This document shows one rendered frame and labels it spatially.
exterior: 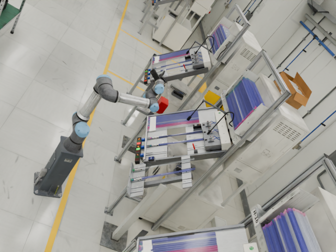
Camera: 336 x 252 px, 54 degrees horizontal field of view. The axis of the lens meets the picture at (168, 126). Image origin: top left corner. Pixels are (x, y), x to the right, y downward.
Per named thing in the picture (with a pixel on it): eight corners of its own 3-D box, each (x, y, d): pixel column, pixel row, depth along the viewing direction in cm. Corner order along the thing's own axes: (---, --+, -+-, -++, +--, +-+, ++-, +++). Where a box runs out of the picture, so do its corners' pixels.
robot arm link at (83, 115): (69, 130, 269) (102, 81, 243) (69, 118, 279) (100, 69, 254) (83, 134, 275) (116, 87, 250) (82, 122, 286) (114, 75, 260)
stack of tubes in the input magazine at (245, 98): (234, 129, 269) (256, 106, 255) (225, 97, 310) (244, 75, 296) (246, 136, 273) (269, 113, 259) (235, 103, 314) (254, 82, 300)
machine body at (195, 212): (134, 219, 329) (168, 182, 299) (138, 170, 386) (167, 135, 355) (187, 240, 351) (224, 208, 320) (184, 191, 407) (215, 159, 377)
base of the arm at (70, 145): (63, 150, 264) (68, 142, 259) (63, 137, 274) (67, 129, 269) (81, 154, 272) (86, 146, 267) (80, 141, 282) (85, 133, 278)
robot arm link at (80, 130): (70, 141, 261) (77, 130, 254) (69, 129, 270) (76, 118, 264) (84, 145, 267) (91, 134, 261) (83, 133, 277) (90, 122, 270)
